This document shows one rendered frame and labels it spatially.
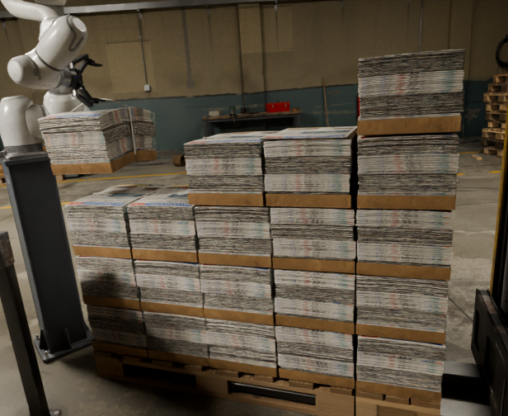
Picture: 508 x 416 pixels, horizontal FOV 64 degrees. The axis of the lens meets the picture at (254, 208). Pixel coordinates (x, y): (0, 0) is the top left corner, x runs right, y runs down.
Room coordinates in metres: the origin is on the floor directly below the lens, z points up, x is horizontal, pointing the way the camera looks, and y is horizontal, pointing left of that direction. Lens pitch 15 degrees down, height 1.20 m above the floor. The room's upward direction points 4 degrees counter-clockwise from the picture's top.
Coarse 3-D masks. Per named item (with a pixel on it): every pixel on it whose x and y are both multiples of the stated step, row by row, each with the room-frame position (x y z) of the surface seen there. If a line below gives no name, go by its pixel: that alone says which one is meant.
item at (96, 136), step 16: (64, 112) 1.74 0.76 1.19; (80, 112) 1.66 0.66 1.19; (96, 112) 1.61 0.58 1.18; (112, 112) 1.61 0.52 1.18; (48, 128) 1.60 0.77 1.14; (64, 128) 1.58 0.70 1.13; (80, 128) 1.56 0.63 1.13; (96, 128) 1.54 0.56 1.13; (112, 128) 1.60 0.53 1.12; (48, 144) 1.62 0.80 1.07; (64, 144) 1.60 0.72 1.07; (80, 144) 1.58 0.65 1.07; (96, 144) 1.56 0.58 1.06; (112, 144) 1.59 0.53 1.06; (128, 144) 1.69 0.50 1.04; (64, 160) 1.61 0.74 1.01; (80, 160) 1.59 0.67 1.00; (96, 160) 1.57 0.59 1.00; (112, 160) 1.57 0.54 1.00
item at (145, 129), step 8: (136, 112) 1.76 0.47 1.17; (144, 112) 1.83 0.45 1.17; (152, 112) 1.89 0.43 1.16; (136, 120) 1.75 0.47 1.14; (144, 120) 1.82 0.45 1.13; (152, 120) 1.88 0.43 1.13; (136, 128) 1.75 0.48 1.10; (144, 128) 1.81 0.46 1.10; (152, 128) 1.87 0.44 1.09; (136, 136) 1.76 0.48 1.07; (144, 136) 1.81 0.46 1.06; (152, 136) 1.87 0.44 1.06; (136, 144) 1.74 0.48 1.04; (144, 144) 1.81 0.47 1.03; (152, 144) 1.86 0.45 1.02; (144, 160) 1.79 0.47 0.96; (152, 160) 1.85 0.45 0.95
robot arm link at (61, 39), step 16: (16, 0) 1.62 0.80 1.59; (16, 16) 1.61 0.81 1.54; (32, 16) 1.54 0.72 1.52; (48, 16) 1.47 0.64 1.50; (64, 16) 1.41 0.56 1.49; (48, 32) 1.40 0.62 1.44; (64, 32) 1.38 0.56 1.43; (80, 32) 1.40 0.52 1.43; (48, 48) 1.39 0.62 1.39; (64, 48) 1.39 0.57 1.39; (80, 48) 1.43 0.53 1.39; (64, 64) 1.43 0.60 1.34
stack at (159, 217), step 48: (144, 192) 1.73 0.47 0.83; (96, 240) 1.57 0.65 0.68; (144, 240) 1.50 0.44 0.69; (192, 240) 1.43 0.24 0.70; (240, 240) 1.37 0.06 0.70; (288, 240) 1.32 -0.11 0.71; (336, 240) 1.27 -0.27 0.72; (96, 288) 1.58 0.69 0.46; (144, 288) 1.51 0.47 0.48; (192, 288) 1.43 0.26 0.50; (240, 288) 1.37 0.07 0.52; (288, 288) 1.32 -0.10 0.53; (336, 288) 1.27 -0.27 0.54; (96, 336) 1.60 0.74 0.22; (144, 336) 1.52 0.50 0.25; (192, 336) 1.45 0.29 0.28; (240, 336) 1.37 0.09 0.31; (288, 336) 1.32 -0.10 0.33; (336, 336) 1.26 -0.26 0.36; (144, 384) 1.53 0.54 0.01; (288, 384) 1.33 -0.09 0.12
